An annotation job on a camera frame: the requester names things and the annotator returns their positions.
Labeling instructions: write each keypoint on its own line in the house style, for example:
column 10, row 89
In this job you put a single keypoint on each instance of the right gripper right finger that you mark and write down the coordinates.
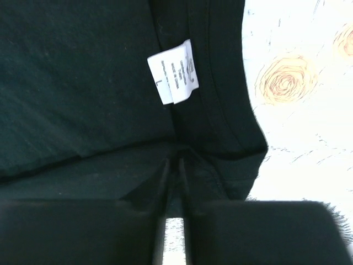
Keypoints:
column 222, row 231

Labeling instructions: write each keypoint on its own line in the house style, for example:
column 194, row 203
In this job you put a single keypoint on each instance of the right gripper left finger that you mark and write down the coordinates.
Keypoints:
column 88, row 231

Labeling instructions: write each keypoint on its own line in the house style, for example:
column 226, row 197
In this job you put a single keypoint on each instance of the black t shirt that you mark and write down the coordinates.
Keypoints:
column 98, row 96

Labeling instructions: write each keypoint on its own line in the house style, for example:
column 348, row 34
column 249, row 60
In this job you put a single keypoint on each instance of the floral table cloth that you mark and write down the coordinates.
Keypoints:
column 273, row 112

